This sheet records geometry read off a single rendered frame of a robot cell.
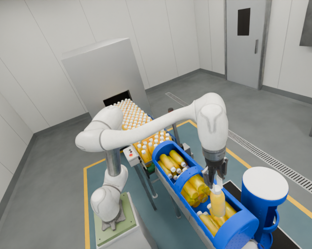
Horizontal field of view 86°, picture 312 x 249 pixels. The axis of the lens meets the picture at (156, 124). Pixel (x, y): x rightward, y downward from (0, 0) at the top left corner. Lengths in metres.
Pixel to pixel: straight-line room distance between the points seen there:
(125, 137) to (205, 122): 0.34
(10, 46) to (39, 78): 0.88
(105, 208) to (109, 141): 0.63
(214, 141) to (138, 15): 5.31
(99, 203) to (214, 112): 0.97
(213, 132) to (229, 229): 0.62
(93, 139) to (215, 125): 0.52
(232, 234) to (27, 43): 5.50
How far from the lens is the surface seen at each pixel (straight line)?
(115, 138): 0.74
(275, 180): 1.52
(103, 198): 1.26
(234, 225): 1.08
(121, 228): 1.41
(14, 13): 5.62
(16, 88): 5.88
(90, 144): 0.81
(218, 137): 0.59
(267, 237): 2.26
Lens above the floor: 2.20
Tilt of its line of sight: 33 degrees down
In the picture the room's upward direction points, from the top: 17 degrees counter-clockwise
